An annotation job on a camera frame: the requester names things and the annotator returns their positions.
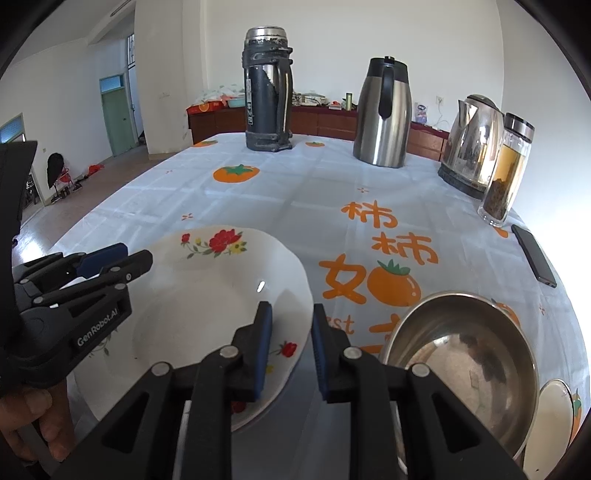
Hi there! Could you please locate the glass tea bottle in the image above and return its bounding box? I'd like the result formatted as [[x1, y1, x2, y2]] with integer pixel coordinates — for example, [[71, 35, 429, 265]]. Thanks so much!
[[477, 112, 535, 227]]

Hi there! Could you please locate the dark red wooden sideboard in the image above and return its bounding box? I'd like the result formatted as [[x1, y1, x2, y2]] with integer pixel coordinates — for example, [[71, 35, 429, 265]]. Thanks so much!
[[187, 102, 451, 162]]

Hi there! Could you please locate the black thermos flask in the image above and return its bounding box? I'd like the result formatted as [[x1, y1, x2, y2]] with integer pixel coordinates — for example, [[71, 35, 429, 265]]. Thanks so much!
[[242, 27, 294, 152]]

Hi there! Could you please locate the white plate with red flowers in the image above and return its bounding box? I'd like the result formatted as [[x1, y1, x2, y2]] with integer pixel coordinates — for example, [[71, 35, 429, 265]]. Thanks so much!
[[74, 225, 315, 432]]

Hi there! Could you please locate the black jacket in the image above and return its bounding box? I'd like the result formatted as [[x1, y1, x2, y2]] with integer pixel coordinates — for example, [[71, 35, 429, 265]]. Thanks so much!
[[47, 153, 65, 190]]

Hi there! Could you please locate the stainless steel electric kettle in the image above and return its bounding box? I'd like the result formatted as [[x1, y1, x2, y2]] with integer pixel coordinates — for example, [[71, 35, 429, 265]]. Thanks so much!
[[438, 95, 505, 200]]

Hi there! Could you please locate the person's left hand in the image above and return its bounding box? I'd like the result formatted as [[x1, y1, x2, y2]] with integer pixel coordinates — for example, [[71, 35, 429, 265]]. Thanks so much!
[[0, 377, 77, 464]]

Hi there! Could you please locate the black smartphone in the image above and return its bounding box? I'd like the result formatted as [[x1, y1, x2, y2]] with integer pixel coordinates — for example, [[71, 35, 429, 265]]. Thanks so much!
[[511, 224, 558, 288]]

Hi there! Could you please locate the stainless steel bowl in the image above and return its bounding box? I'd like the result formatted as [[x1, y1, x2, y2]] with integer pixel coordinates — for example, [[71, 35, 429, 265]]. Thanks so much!
[[379, 291, 541, 462]]

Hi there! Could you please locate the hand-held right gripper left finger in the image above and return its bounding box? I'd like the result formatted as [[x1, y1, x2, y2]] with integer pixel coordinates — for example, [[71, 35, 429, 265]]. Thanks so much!
[[48, 301, 273, 480]]

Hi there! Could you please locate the green door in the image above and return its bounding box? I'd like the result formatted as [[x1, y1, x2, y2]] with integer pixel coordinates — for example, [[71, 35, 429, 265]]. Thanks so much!
[[99, 74, 137, 158]]

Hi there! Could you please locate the persimmon print tablecloth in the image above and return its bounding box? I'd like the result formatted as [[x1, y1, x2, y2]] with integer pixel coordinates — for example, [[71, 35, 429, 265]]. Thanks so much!
[[46, 133, 591, 480]]

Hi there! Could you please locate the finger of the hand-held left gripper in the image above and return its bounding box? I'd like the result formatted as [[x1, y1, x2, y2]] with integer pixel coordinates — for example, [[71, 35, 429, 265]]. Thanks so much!
[[31, 250, 154, 308], [13, 243, 129, 288]]

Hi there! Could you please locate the stainless steel thermal carafe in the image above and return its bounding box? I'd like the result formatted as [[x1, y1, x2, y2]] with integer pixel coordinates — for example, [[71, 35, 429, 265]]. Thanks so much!
[[353, 56, 413, 168]]

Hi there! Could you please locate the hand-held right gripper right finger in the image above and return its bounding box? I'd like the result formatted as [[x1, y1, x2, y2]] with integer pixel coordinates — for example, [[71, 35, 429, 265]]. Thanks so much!
[[311, 303, 529, 480]]

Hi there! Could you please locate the white enamel bowl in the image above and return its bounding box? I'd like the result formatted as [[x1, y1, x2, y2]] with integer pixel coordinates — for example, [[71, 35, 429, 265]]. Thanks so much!
[[522, 378, 583, 480]]

